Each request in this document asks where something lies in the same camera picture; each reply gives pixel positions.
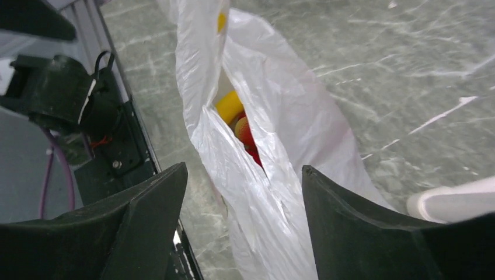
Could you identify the white plastic bag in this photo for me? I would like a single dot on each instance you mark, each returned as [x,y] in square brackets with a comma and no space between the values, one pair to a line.
[294,121]

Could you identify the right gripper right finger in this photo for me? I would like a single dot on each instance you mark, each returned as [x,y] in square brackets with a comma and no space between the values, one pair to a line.
[355,238]

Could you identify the yellow fake fruit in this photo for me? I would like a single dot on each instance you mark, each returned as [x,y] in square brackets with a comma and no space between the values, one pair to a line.
[229,107]

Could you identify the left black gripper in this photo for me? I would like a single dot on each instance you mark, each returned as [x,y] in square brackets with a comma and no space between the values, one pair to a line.
[58,93]

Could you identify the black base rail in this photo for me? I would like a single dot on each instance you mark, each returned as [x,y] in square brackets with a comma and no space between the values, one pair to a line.
[131,154]

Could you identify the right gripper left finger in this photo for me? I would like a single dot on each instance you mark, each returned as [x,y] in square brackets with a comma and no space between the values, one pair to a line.
[75,245]

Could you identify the white PVC pipe frame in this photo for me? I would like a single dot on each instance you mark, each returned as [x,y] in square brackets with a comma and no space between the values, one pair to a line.
[453,204]

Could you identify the red orange fake fruit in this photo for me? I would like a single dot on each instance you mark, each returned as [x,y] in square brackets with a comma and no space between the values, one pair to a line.
[243,133]

